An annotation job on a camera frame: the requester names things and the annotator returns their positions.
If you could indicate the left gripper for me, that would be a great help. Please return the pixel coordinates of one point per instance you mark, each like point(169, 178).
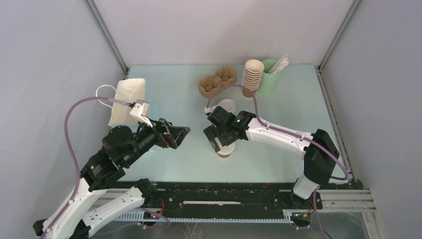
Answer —
point(160, 127)

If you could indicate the white paper bag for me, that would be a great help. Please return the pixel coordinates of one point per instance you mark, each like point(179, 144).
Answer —
point(129, 90)

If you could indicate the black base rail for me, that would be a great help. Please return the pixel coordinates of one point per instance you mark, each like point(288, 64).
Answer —
point(254, 202)

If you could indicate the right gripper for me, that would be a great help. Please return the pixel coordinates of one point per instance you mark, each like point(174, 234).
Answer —
point(212, 132)

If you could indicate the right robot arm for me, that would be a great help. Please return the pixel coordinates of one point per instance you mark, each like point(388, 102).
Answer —
point(316, 150)

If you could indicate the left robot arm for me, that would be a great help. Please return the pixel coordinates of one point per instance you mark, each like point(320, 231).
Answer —
point(121, 148)

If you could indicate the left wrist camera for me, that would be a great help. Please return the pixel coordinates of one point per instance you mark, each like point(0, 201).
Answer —
point(140, 112)

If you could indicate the brown paper coffee cup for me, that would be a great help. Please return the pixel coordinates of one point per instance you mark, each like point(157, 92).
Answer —
point(224, 154)

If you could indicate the white cup lid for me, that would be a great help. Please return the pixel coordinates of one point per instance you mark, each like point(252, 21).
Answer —
point(227, 148)

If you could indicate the stack of paper cups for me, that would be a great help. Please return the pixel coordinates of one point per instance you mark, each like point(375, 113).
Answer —
point(252, 74)

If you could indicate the green holder cup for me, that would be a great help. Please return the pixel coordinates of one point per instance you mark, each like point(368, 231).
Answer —
point(268, 81)

